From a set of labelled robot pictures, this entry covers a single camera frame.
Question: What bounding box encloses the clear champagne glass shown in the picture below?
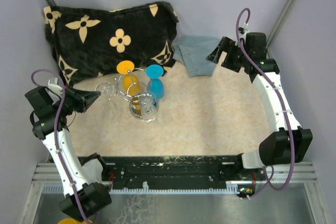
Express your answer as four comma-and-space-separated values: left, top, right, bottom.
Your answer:
96, 82, 117, 101

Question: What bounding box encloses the chrome wine glass rack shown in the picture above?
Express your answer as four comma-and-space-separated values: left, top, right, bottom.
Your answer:
114, 66, 159, 122

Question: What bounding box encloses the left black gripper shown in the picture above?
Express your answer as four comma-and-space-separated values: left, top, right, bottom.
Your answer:
52, 85, 101, 116

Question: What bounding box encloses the black floral blanket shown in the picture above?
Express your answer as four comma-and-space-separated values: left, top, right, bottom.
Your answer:
43, 1, 179, 86

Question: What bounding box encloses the yellow object at bottom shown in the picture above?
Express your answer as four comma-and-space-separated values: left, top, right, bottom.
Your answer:
58, 218, 87, 224

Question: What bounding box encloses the blue wine glass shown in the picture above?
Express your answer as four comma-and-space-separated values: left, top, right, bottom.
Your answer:
145, 65, 164, 100

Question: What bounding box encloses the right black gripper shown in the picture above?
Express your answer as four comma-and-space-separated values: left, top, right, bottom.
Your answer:
206, 37, 250, 72

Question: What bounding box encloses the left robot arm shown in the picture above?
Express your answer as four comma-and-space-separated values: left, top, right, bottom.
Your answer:
25, 86, 111, 222

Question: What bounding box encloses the blue denim cloth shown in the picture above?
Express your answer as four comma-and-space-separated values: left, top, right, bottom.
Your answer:
173, 35, 221, 78

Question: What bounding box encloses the orange wine glass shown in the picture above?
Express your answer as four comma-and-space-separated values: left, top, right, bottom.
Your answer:
117, 60, 142, 113

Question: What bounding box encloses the right corner aluminium post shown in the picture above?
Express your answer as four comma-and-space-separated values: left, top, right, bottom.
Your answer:
267, 0, 296, 48

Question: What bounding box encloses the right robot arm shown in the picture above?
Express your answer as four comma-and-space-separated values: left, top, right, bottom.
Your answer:
206, 33, 313, 180

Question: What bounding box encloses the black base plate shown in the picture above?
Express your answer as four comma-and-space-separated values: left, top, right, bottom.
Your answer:
91, 154, 264, 190

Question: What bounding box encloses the aluminium rail frame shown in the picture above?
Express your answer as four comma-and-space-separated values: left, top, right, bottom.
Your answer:
26, 161, 326, 224

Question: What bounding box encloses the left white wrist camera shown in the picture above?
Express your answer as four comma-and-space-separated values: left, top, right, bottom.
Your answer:
48, 78, 62, 96

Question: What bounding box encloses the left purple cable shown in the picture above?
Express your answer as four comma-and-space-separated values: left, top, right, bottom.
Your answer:
31, 68, 98, 222

